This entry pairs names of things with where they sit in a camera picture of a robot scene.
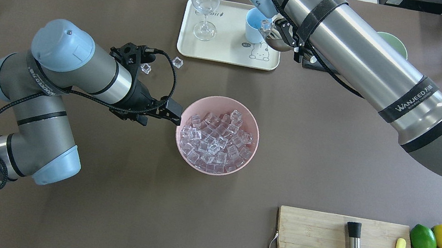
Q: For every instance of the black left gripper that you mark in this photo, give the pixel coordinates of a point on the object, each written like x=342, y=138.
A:
x=138, y=98

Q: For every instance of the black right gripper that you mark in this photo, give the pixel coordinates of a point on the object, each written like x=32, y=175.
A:
x=284, y=31

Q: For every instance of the steel ice scoop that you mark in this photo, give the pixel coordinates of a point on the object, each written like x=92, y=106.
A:
x=277, y=34

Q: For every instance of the pink bowl of ice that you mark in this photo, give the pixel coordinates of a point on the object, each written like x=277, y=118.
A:
x=217, y=135

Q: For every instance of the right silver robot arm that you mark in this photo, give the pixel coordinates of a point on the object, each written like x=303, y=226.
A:
x=406, y=99

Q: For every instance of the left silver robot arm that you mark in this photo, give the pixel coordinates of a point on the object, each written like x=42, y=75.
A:
x=36, y=139

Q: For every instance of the clear ice cube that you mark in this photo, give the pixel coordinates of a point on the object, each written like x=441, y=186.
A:
x=146, y=68
x=177, y=62

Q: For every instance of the light blue cup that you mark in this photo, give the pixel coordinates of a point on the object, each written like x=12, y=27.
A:
x=253, y=23

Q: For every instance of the dark grey folded cloth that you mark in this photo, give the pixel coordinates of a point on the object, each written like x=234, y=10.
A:
x=317, y=66

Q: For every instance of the green bowl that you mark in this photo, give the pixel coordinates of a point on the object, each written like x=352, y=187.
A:
x=395, y=43

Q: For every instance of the cream serving tray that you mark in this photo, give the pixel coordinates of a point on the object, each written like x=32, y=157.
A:
x=230, y=44

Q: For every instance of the green lime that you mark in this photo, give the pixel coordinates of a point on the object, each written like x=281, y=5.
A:
x=422, y=237

